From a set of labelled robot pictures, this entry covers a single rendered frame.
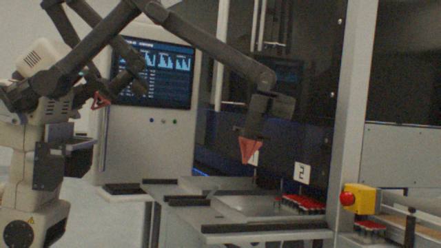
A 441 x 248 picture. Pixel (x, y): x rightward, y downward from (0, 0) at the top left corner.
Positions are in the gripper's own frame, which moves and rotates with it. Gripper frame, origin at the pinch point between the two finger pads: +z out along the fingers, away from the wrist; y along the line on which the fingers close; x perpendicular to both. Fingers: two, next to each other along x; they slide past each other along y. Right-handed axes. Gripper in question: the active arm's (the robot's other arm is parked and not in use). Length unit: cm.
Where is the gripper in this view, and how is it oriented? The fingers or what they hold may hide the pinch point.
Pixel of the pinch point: (244, 160)
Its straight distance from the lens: 132.3
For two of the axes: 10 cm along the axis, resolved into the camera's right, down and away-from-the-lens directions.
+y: 8.7, 2.4, 4.2
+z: -2.6, 9.7, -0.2
